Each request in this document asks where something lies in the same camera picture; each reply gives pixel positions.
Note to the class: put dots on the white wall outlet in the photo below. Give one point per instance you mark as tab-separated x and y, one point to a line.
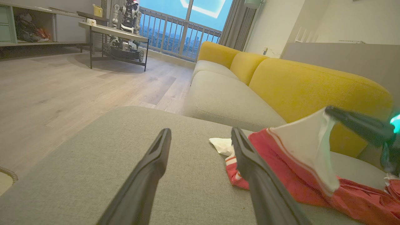
265	50

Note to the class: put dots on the grey curtain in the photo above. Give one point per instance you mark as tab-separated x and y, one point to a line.
237	25

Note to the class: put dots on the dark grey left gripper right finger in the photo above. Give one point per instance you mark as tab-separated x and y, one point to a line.
265	190

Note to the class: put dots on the yellow watering can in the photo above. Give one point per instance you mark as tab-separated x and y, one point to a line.
98	11

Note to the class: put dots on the grey sofa seat cushion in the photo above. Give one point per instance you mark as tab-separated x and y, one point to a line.
228	100
212	67

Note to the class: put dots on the grey fabric sofa ottoman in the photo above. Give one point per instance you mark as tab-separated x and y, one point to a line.
93	162

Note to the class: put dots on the white slatted rack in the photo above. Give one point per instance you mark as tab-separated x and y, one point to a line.
303	34

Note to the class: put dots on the dark brown table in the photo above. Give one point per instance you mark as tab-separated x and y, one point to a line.
93	15

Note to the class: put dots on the grey balcony railing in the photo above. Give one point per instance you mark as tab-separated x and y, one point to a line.
184	39

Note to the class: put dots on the grey top metal table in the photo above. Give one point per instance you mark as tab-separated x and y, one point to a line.
115	32

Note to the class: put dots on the white open shelf cabinet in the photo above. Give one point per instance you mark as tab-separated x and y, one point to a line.
65	28

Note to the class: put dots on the white black wheeled robot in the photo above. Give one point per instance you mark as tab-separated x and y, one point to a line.
126	18

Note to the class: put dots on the red white basketball jersey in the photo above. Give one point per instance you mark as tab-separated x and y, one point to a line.
281	175

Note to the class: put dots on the white mug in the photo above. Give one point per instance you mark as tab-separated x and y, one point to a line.
91	22

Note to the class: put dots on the small yellow back cushion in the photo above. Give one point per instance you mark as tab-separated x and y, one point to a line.
247	65
217	53

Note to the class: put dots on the red shorts white stripe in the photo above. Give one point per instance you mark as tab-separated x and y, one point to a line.
394	189

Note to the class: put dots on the large yellow back cushion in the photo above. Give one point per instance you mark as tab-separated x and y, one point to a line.
312	90

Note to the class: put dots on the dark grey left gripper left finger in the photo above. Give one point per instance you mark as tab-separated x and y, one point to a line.
140	184

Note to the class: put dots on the red orange item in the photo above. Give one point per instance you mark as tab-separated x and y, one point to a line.
43	33

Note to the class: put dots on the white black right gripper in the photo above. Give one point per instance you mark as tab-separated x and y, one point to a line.
392	156

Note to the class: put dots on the beige woven laundry basket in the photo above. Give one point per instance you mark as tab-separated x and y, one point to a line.
3	184

